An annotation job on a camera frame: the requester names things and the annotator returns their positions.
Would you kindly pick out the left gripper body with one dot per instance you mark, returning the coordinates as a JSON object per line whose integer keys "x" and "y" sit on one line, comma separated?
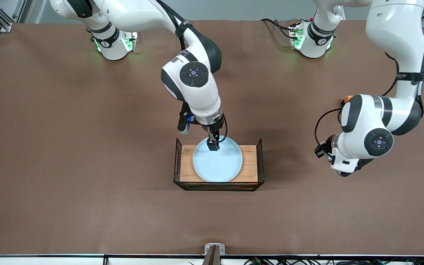
{"x": 330, "y": 144}

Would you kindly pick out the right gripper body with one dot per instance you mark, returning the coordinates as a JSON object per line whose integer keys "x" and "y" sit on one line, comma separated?
{"x": 212, "y": 133}

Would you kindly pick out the light blue round plate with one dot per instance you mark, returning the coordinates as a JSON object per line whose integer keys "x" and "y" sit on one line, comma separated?
{"x": 219, "y": 167}

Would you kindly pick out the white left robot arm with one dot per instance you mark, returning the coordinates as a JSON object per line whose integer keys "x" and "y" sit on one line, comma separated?
{"x": 396, "y": 36}

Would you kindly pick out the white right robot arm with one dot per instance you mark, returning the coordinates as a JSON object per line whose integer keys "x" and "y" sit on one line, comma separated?
{"x": 197, "y": 92}

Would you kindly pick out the brown table mat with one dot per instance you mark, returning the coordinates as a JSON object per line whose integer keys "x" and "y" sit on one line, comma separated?
{"x": 87, "y": 213}

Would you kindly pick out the orange button enclosure box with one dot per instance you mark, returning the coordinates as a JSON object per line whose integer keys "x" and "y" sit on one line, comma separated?
{"x": 347, "y": 98}

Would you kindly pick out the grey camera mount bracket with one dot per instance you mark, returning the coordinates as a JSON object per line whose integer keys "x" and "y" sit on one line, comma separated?
{"x": 214, "y": 251}

